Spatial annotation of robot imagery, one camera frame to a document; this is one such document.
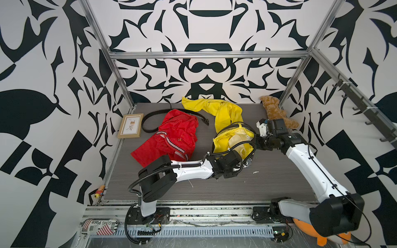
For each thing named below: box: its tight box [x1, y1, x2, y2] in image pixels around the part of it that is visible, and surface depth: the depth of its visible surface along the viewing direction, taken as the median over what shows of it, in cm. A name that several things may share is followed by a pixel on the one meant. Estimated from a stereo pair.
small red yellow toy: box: [94, 184, 106, 199], surface depth 85 cm
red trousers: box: [130, 109, 200, 168], surface depth 96 cm
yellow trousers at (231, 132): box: [181, 96, 255, 159], surface depth 110 cm
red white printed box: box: [81, 218, 119, 236], surface depth 71 cm
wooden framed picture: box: [117, 113, 145, 139], surface depth 108 cm
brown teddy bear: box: [259, 95, 300, 130], surface depth 108 cm
